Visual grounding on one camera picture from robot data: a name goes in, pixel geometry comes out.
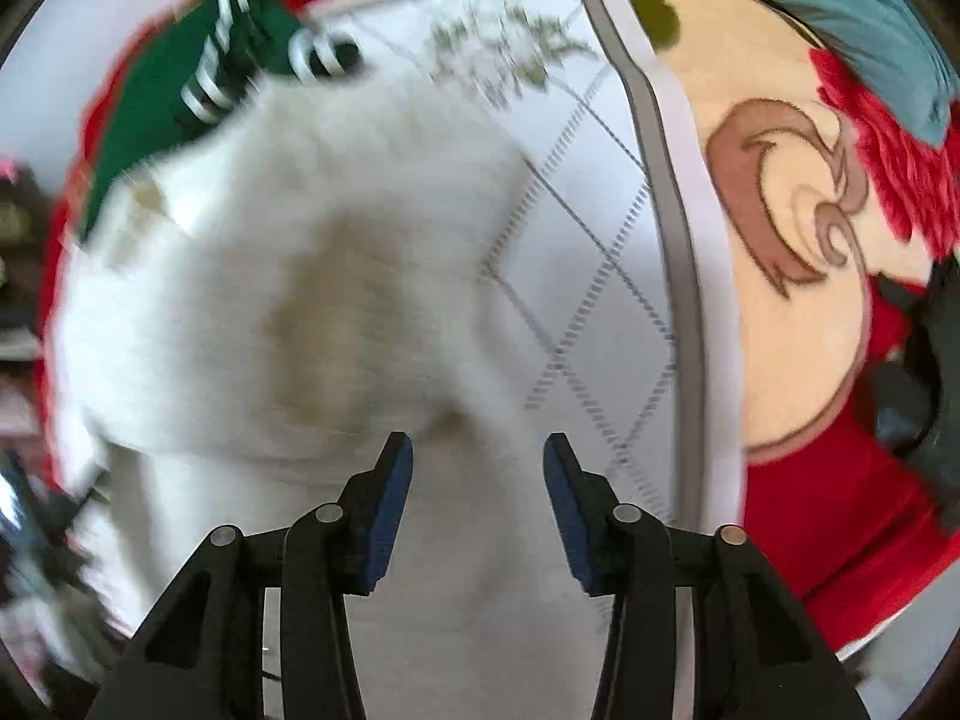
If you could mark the green garment with white stripes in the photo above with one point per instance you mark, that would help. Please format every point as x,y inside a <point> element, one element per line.
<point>202,82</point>

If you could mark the red printed blanket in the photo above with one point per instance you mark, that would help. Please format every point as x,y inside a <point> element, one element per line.
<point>795,300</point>

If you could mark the dark cloth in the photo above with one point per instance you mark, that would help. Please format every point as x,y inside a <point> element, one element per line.
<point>915,382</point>

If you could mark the white fleece garment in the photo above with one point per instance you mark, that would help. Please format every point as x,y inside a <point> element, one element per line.
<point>315,300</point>

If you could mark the white quilted mat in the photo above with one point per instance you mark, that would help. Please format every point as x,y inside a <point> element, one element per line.
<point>600,255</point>

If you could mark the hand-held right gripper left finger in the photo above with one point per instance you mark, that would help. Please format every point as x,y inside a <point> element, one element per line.
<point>391,502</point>

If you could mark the teal cloth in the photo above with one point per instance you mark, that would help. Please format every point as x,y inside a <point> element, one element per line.
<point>840,15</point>

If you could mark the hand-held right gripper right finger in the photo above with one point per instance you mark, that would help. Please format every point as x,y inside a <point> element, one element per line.
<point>564,510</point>

